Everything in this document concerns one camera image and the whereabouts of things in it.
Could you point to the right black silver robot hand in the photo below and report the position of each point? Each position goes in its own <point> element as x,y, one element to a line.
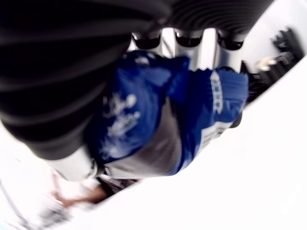
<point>60,72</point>

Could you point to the blue Oreo cookie packet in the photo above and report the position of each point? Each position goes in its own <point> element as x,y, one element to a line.
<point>144,95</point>

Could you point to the dark stacked folding chairs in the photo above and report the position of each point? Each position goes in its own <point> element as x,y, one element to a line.
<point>283,48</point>

